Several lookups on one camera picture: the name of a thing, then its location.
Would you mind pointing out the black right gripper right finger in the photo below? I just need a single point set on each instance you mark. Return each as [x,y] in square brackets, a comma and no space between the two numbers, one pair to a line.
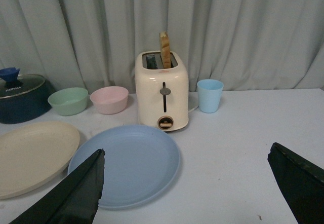
[300,182]

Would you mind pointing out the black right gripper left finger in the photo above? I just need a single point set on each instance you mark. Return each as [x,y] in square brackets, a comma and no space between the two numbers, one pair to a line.
[75,199]

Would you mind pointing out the blue plate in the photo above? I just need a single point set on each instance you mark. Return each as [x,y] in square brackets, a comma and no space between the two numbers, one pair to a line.
[140,164]

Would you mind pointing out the beige plate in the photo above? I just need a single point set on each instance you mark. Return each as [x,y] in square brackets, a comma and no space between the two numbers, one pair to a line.
[34,154]

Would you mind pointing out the green bowl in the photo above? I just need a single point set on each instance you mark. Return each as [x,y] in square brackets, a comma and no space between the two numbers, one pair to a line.
[69,101]

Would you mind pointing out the pink bowl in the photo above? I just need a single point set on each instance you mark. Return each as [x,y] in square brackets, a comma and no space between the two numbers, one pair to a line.
[110,100]

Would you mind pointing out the dark blue saucepan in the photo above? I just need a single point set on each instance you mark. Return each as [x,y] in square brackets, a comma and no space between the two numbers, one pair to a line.
[28,106]

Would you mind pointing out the glass pot lid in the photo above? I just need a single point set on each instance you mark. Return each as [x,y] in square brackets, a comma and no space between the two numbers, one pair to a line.
[15,84]

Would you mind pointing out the light blue cup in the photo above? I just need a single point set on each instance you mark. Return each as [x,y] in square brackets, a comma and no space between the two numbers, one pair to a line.
[209,95]

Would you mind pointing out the cream toaster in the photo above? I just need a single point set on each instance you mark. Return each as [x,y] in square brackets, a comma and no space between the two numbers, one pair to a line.
[162,93]

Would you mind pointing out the grey curtain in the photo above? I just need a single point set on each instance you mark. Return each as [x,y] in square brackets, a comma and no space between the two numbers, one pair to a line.
[246,44]

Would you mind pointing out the toast slice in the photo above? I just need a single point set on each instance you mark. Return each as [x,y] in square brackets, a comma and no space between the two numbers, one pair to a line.
[165,49]

